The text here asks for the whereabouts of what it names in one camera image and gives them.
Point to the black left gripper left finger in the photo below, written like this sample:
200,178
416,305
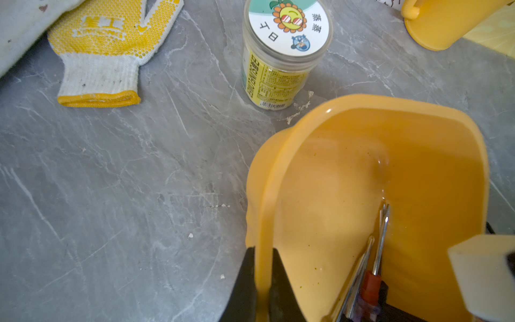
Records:
242,303

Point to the yellow dotted work glove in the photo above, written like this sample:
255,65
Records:
103,44

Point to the red collar purple screwdriver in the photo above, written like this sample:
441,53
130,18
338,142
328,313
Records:
368,308

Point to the long white leather glove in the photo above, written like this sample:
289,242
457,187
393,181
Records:
23,22

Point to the sunflower seed jar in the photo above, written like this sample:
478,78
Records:
283,42

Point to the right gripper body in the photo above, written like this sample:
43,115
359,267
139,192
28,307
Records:
484,268

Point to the yellow storage box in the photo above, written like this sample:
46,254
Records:
315,191

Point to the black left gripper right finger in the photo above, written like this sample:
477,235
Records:
283,305

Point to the yellow watering can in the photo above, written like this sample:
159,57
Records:
436,25

